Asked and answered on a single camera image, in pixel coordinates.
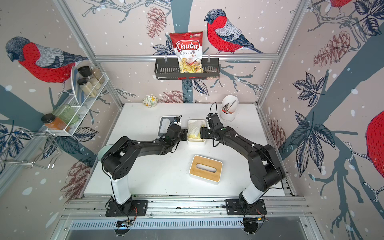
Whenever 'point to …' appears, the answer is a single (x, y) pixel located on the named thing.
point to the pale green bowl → (102, 150)
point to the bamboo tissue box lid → (206, 168)
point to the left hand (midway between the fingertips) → (189, 127)
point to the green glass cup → (65, 112)
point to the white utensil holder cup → (229, 106)
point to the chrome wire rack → (35, 149)
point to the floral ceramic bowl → (150, 101)
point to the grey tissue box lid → (164, 122)
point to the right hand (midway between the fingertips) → (204, 131)
